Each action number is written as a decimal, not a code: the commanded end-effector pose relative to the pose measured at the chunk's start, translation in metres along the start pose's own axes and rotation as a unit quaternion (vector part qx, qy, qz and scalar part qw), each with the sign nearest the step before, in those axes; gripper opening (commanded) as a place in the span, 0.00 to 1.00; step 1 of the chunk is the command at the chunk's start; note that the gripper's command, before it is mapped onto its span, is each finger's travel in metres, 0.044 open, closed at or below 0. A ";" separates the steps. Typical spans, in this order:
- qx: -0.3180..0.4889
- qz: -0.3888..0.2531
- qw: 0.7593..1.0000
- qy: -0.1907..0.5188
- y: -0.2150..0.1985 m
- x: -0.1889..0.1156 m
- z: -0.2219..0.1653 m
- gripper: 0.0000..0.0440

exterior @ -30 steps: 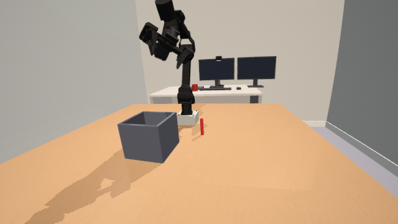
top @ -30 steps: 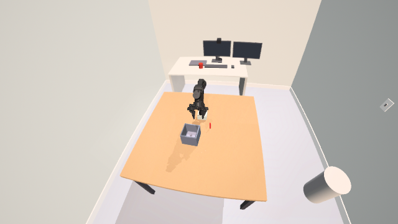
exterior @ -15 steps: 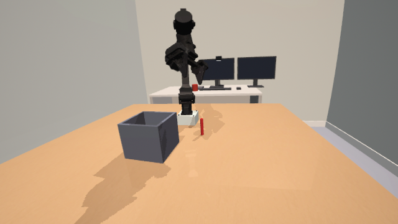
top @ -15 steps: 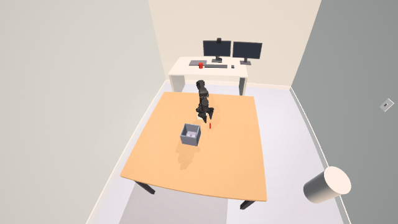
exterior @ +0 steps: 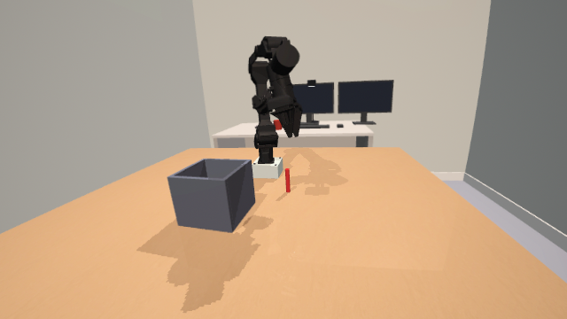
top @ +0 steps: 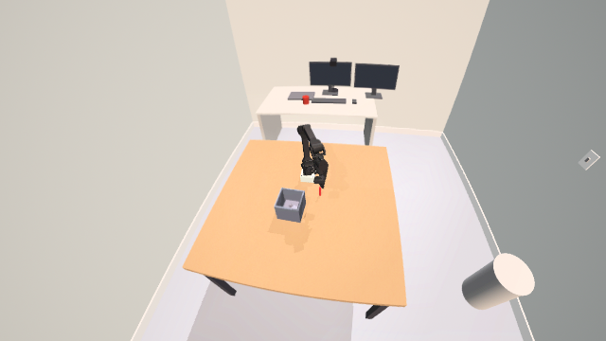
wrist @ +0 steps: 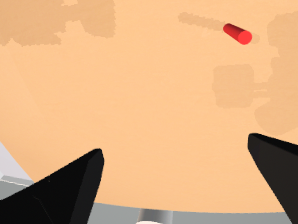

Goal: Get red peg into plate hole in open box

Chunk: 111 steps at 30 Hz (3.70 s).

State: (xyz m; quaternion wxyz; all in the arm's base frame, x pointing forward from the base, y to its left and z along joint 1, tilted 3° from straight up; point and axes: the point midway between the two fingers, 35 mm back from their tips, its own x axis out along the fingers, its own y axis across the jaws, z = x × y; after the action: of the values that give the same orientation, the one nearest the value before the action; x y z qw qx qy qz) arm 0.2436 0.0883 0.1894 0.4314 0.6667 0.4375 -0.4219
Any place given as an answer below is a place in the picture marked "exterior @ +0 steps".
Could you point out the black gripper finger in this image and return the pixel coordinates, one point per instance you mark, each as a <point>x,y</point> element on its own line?
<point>286,117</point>
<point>296,125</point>

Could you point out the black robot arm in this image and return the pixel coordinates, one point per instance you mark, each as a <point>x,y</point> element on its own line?
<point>282,58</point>

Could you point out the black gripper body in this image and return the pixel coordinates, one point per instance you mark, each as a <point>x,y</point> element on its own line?
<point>283,96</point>

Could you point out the red peg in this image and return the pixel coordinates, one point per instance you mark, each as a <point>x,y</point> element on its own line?
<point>287,180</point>

